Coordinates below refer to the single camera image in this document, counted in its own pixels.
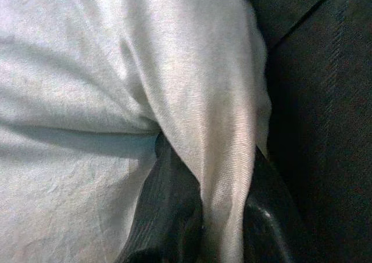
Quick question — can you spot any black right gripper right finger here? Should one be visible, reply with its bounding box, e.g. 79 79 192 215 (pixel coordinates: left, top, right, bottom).
240 145 305 263

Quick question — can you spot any white pillow with tree print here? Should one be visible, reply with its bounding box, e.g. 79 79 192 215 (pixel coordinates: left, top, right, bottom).
0 0 273 263

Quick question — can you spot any black tufted headboard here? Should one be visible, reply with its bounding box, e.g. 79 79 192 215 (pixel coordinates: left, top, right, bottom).
244 0 372 263

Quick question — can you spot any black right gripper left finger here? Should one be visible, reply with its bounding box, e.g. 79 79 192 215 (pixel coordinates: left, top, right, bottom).
116 129 212 263

